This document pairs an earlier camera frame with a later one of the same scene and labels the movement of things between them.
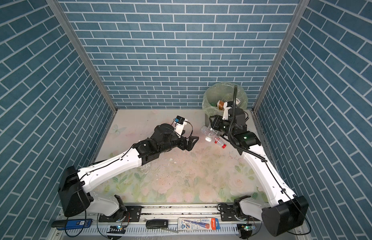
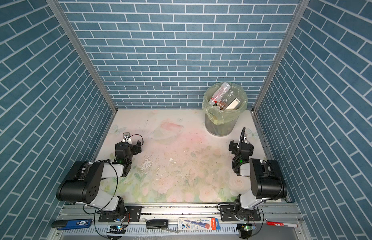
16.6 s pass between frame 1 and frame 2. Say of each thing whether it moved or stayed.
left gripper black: moved
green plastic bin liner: stayed
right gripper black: moved
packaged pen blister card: stayed
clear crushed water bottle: moved
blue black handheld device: stayed
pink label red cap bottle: moved
